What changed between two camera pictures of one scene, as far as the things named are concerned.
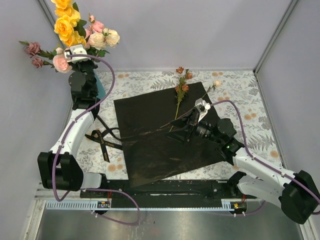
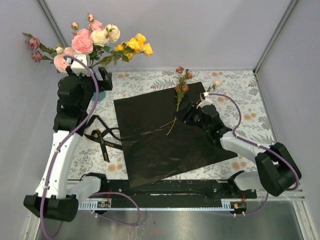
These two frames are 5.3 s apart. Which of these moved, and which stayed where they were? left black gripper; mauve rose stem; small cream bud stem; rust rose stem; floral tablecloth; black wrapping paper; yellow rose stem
Moved: mauve rose stem; left black gripper; yellow rose stem
Stayed: small cream bud stem; floral tablecloth; black wrapping paper; rust rose stem
